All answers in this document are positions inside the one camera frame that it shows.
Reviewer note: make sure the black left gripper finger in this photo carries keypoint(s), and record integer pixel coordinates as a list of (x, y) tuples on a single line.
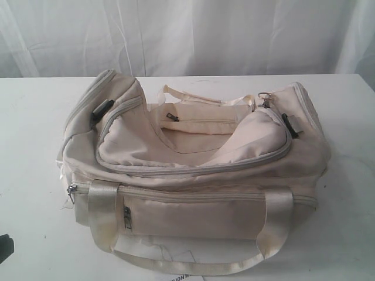
[(6, 247)]

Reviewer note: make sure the cream fabric duffel bag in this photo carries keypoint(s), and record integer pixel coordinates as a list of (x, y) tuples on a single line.
[(192, 167)]

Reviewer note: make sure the white backdrop curtain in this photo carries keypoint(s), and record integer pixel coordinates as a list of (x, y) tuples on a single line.
[(181, 38)]

